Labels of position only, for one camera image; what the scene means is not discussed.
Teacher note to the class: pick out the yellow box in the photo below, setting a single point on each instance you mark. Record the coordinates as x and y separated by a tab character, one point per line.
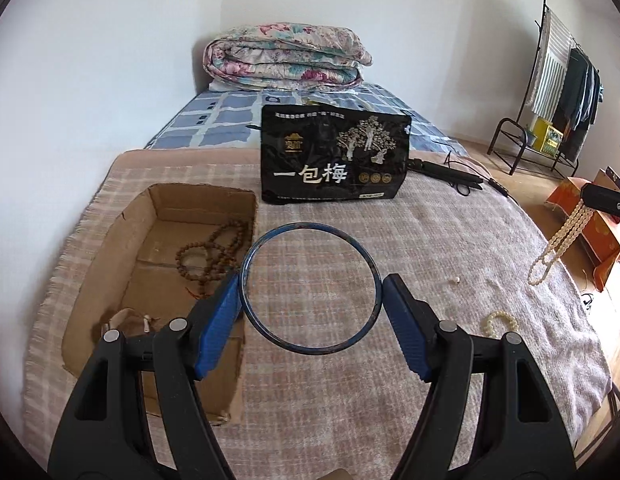
546	135

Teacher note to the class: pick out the pink plaid blanket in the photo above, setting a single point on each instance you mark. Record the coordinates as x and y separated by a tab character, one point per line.
465	240

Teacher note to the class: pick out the black snack bag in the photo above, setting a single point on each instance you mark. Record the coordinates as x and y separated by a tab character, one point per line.
315	175

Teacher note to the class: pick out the black hair straightener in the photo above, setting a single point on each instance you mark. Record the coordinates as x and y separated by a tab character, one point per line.
450	174

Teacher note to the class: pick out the folded floral quilt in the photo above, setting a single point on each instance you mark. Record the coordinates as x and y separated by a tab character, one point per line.
290	55

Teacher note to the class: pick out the cardboard box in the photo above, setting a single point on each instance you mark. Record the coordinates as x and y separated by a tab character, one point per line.
160	280

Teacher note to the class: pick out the dark hanging clothes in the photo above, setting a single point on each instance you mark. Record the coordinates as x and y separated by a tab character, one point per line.
577	95

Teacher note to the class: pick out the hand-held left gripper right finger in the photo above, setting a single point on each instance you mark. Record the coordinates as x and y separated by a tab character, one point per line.
407	330

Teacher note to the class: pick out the striped hanging towel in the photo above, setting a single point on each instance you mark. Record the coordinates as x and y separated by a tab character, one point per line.
550	70

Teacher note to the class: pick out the tan cloth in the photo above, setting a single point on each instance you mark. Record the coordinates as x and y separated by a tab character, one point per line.
335	475

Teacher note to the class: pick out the black metal clothes rack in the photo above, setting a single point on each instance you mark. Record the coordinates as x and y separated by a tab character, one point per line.
500	135

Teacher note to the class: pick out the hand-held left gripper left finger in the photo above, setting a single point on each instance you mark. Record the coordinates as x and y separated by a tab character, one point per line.
220	325

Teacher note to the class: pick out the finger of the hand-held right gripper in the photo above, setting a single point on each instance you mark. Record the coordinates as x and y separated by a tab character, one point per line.
605	200

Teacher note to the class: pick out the thin dark bangle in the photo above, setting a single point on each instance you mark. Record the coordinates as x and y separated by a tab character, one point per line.
305	225

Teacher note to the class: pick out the blue checked bedsheet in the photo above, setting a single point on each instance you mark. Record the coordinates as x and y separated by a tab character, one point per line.
220	115

